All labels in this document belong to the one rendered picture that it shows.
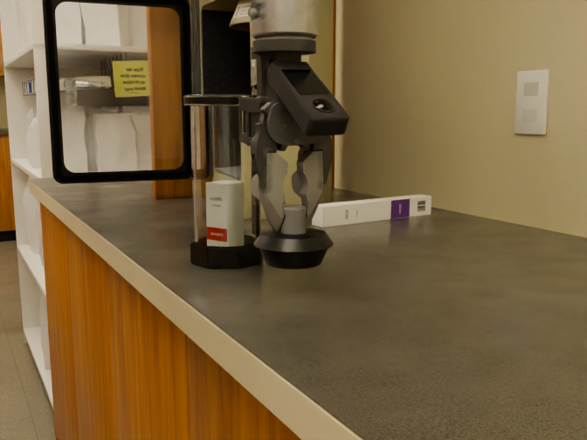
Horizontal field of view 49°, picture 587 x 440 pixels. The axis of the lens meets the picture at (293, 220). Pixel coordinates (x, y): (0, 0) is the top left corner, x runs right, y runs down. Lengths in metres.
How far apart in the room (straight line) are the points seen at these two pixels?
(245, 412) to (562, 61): 0.83
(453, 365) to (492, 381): 0.04
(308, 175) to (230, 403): 0.27
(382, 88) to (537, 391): 1.18
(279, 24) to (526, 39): 0.67
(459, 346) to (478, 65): 0.86
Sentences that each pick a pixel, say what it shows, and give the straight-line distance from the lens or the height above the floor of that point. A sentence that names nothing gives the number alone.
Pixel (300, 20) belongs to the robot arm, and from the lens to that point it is 0.73.
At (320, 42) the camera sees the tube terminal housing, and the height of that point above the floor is 1.28.
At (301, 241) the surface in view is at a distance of 0.71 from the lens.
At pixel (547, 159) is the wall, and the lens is 1.25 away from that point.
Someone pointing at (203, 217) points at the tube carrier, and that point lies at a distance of 0.86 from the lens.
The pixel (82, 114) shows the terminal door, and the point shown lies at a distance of 1.47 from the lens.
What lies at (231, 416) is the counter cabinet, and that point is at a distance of 0.74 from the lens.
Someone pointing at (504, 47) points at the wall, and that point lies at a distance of 1.33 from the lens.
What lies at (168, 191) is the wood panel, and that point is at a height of 0.96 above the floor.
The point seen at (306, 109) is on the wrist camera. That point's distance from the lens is 0.66.
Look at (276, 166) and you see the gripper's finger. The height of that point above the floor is 1.09.
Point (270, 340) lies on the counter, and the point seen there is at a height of 0.94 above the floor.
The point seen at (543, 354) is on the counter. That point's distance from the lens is 0.61.
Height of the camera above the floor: 1.15
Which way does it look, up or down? 10 degrees down
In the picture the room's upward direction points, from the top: straight up
